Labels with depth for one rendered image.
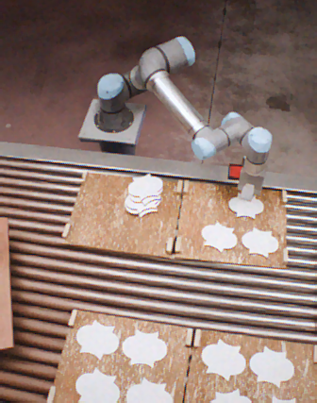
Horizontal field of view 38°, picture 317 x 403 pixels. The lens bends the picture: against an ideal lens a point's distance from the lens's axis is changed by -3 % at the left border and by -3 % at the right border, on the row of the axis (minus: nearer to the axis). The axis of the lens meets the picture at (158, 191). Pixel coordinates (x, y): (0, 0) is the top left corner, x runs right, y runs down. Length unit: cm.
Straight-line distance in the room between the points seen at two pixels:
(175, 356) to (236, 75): 280
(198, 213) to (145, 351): 58
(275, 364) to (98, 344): 58
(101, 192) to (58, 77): 222
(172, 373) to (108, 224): 62
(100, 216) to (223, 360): 72
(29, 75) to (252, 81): 184
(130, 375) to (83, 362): 16
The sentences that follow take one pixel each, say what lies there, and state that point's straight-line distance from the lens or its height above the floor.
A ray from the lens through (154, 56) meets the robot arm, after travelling 173.
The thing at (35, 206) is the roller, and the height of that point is 91.
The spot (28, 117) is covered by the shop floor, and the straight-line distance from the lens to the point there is 372.
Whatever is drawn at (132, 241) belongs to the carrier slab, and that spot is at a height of 94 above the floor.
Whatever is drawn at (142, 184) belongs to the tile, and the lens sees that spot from 185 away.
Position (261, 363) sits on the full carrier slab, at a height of 95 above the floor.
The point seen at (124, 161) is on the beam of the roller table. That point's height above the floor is 91.
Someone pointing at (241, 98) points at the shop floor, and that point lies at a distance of 374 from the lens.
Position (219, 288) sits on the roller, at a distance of 170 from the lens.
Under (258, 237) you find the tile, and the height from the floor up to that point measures 95.
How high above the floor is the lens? 244
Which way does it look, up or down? 52 degrees down
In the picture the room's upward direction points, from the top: 2 degrees counter-clockwise
